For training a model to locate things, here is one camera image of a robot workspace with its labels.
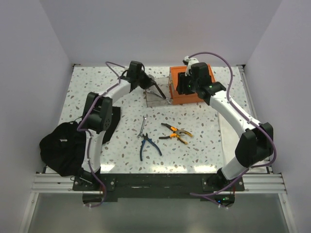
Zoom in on black-handled adjustable wrench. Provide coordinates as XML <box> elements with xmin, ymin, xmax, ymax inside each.
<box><xmin>148</xmin><ymin>75</ymin><xmax>166</xmax><ymax>99</ymax></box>

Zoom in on large silver combination wrench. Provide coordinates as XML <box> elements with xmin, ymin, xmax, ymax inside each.
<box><xmin>146</xmin><ymin>90</ymin><xmax>171</xmax><ymax>103</ymax></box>

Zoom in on blue-handled cutting pliers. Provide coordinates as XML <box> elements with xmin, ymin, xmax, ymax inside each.
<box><xmin>139</xmin><ymin>133</ymin><xmax>162</xmax><ymax>162</ymax></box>

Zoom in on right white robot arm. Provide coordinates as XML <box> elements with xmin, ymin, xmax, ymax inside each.
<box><xmin>176</xmin><ymin>59</ymin><xmax>273</xmax><ymax>191</ymax></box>

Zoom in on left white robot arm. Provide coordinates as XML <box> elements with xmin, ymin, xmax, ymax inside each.
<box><xmin>77</xmin><ymin>61</ymin><xmax>155</xmax><ymax>190</ymax></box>

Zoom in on orange storage box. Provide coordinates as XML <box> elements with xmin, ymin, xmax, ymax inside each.
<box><xmin>168</xmin><ymin>66</ymin><xmax>203</xmax><ymax>105</ymax></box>

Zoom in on clear acrylic drawer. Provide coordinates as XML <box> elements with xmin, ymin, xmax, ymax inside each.
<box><xmin>144</xmin><ymin>77</ymin><xmax>172</xmax><ymax>107</ymax></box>

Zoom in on orange-black long-nose pliers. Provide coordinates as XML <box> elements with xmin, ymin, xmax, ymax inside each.
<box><xmin>160</xmin><ymin>123</ymin><xmax>193</xmax><ymax>139</ymax></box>

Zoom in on orange-black combination pliers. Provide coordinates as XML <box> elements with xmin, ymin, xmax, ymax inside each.
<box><xmin>158</xmin><ymin>130</ymin><xmax>193</xmax><ymax>145</ymax></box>

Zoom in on small silver open-end wrench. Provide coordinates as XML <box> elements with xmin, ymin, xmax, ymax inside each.
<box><xmin>137</xmin><ymin>115</ymin><xmax>148</xmax><ymax>138</ymax></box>

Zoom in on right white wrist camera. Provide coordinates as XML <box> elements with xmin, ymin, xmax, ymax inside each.
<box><xmin>183</xmin><ymin>56</ymin><xmax>199</xmax><ymax>76</ymax></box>

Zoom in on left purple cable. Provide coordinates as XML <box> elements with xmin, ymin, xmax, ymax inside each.
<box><xmin>77</xmin><ymin>61</ymin><xmax>129</xmax><ymax>207</ymax></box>

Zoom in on purple cable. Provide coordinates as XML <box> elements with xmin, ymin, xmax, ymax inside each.
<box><xmin>77</xmin><ymin>61</ymin><xmax>129</xmax><ymax>207</ymax></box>
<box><xmin>189</xmin><ymin>51</ymin><xmax>277</xmax><ymax>209</ymax></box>

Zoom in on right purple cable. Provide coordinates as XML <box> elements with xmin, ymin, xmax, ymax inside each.
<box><xmin>189</xmin><ymin>51</ymin><xmax>277</xmax><ymax>209</ymax></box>

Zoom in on black drawstring fabric bag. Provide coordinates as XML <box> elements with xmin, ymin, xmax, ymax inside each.
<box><xmin>39</xmin><ymin>120</ymin><xmax>86</xmax><ymax>177</ymax></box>

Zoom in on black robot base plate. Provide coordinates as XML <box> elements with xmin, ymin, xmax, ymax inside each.
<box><xmin>72</xmin><ymin>173</ymin><xmax>244</xmax><ymax>203</ymax></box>

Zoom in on aluminium frame rail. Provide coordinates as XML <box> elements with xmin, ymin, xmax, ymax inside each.
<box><xmin>31</xmin><ymin>174</ymin><xmax>73</xmax><ymax>194</ymax></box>

